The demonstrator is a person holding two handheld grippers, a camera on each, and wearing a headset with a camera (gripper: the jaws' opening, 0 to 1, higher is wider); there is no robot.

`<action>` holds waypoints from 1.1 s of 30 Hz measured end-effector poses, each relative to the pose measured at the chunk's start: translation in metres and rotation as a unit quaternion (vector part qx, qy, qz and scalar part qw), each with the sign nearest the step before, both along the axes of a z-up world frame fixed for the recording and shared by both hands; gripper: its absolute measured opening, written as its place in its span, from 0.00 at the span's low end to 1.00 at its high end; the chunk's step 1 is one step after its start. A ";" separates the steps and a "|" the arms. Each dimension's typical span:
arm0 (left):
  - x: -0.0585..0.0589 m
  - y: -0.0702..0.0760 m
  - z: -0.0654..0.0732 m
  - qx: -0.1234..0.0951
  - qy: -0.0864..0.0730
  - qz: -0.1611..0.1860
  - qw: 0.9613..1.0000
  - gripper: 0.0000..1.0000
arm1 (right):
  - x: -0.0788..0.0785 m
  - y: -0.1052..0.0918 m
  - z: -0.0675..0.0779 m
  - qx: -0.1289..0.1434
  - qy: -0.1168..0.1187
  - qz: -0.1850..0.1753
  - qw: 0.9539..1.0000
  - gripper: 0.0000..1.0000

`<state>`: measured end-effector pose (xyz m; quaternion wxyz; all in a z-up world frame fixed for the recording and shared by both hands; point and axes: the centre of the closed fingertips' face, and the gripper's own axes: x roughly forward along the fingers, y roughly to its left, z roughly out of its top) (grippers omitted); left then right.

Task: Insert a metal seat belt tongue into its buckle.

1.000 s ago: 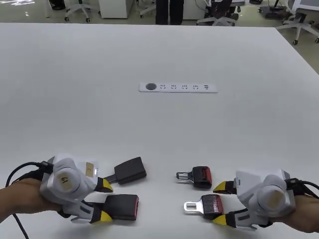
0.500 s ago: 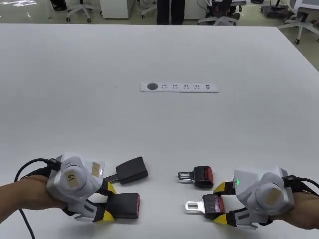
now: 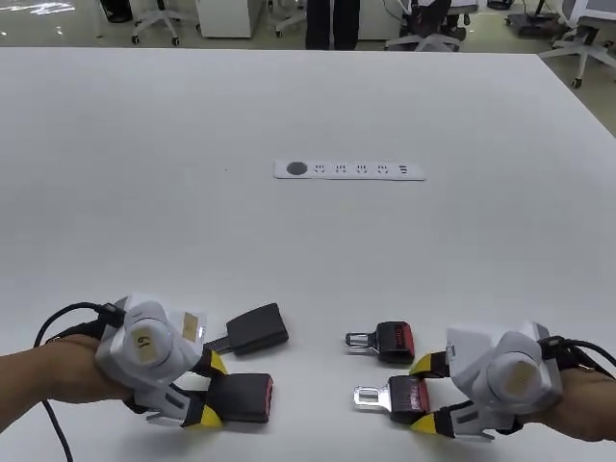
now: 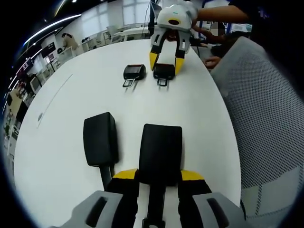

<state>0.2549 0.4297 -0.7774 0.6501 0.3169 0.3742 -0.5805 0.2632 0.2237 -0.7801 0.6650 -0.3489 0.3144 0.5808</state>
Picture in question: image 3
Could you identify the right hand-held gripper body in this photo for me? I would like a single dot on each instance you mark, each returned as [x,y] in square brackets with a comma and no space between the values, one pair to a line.
[505,370]

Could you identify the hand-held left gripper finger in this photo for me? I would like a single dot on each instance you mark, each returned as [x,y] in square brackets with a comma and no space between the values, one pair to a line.
[192,409]
[212,363]

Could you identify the person's left forearm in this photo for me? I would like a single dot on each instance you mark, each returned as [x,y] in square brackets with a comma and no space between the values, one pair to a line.
[24,375]

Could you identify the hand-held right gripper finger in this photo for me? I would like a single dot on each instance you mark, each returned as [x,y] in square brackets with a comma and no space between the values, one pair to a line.
[433,366]
[447,423]

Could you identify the black seat belt buckle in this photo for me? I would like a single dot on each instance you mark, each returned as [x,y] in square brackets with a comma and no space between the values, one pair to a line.
[240,397]
[257,329]

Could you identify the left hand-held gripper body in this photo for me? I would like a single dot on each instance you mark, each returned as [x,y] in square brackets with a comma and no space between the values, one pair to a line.
[144,344]

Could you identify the person's right forearm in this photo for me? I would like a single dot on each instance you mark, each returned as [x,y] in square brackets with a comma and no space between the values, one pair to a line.
[607,409]

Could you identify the white office chair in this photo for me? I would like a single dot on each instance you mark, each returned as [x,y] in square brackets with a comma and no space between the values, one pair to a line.
[589,33]
[161,17]

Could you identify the white chair base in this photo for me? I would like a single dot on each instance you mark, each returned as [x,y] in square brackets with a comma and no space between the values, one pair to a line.
[289,17]

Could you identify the person's left hand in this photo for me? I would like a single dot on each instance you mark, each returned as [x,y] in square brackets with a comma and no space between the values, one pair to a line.
[82,368]

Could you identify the black office chair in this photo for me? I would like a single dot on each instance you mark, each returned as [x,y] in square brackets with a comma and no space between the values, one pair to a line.
[428,24]

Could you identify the person's right hand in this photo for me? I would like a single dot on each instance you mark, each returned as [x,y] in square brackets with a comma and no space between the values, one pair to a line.
[580,399]

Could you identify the metal seat belt tongue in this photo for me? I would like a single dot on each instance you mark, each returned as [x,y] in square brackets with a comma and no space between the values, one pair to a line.
[406,397]
[392,341]

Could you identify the white cabinet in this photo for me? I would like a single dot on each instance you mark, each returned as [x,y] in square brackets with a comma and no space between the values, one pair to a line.
[225,17]

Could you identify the white power strip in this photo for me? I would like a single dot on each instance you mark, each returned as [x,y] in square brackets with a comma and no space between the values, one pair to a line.
[349,170]

